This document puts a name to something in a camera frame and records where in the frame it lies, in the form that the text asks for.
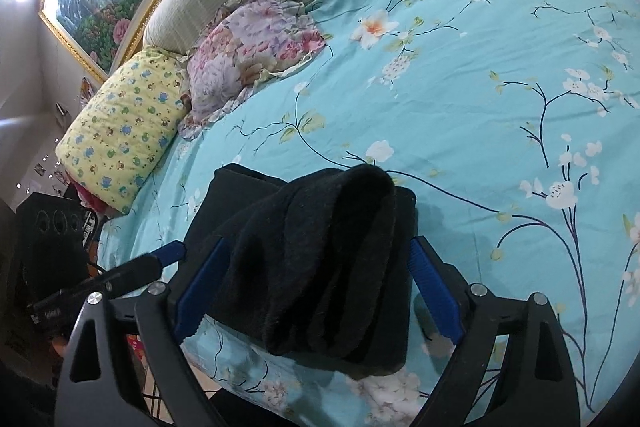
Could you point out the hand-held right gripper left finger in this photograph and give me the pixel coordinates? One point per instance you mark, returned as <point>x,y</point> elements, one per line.
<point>197,292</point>

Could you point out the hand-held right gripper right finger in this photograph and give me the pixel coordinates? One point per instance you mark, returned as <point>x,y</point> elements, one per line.
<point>435,292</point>

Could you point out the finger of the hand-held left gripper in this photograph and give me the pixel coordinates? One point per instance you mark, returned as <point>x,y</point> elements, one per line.
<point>170,253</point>

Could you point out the black pants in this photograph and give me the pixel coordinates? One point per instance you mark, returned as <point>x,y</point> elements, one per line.
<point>310,257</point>

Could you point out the black speaker box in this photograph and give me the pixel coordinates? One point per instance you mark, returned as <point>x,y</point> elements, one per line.
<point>50,232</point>

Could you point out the red cloth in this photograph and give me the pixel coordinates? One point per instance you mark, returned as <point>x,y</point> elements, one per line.
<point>92,202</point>

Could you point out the yellow printed pillow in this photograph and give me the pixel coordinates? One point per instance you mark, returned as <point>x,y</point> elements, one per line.
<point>120,132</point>

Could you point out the blue floral bedsheet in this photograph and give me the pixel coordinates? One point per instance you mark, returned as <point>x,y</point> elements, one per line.
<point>475,57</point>

